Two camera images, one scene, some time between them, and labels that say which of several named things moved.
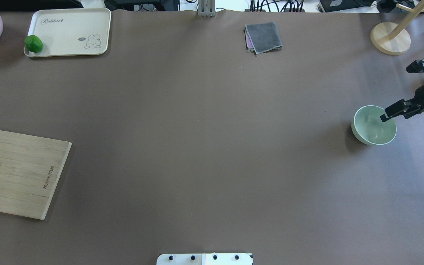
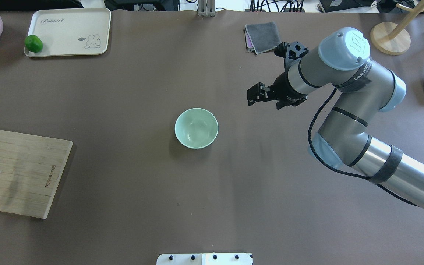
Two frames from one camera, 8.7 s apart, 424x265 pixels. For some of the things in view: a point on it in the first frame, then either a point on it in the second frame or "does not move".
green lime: (33, 43) does not move
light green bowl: (367, 128) to (196, 128)
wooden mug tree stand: (389, 38) does not move
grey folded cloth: (262, 38) does not move
